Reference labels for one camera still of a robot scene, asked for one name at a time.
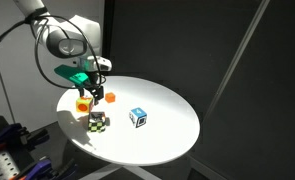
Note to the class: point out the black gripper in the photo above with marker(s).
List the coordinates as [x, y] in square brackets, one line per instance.
[93, 79]

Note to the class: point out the black soft letter A block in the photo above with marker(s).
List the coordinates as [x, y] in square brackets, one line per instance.
[97, 122]

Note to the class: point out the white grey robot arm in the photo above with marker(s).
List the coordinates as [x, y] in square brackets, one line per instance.
[63, 33]

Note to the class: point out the blue soft number 4 block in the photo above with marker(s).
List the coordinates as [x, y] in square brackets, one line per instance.
[138, 117]

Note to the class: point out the small orange wooden cube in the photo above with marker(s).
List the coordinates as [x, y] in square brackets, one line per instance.
[110, 97]

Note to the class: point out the black spring clamp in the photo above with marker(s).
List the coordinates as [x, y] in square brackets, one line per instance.
[35, 137]

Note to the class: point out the large purple black clamp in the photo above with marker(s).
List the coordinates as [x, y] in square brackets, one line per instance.
[50, 169]

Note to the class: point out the purple clamp with orange tip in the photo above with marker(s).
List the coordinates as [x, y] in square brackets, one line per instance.
[3, 135]

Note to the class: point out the perforated metal breadboard plate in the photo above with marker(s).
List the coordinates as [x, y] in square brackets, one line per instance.
[0, 166]

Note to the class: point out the white table pedestal leg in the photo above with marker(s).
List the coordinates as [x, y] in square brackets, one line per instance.
[120, 171]

